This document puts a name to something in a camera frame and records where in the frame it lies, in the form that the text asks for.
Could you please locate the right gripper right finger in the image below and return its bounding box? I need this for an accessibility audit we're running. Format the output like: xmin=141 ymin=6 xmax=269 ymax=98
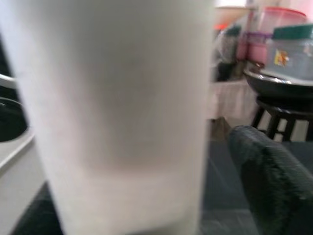
xmin=228 ymin=124 xmax=313 ymax=235

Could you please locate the black stool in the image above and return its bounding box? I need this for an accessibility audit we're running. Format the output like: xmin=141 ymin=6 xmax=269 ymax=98
xmin=251 ymin=96 xmax=313 ymax=143

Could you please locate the white plastic table leg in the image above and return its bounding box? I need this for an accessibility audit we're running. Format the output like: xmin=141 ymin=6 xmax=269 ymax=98
xmin=0 ymin=0 xmax=216 ymax=235

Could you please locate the black tablecloth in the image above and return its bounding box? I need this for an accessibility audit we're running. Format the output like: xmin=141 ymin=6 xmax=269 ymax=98
xmin=200 ymin=137 xmax=313 ymax=235

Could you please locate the pink container purple lid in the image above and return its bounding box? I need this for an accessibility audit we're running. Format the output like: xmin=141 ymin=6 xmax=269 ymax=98
xmin=236 ymin=31 xmax=272 ymax=62

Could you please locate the clear storage box green lid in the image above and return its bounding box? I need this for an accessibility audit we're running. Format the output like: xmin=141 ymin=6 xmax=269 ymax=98
xmin=265 ymin=23 xmax=313 ymax=80

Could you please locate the beige cloth covered table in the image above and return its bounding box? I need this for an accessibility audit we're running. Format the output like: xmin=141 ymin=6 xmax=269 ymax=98
xmin=210 ymin=80 xmax=258 ymax=121

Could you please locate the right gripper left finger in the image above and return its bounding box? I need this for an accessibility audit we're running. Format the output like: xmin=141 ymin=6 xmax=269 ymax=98
xmin=9 ymin=182 xmax=62 ymax=235

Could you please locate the black wok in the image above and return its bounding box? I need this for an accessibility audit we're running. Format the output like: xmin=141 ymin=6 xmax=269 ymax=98
xmin=244 ymin=68 xmax=313 ymax=99

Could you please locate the clear container red lid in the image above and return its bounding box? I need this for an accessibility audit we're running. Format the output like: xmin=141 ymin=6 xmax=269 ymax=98
xmin=258 ymin=6 xmax=307 ymax=34

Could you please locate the black bag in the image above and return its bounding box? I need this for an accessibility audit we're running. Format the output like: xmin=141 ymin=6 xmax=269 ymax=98
xmin=214 ymin=24 xmax=246 ymax=83

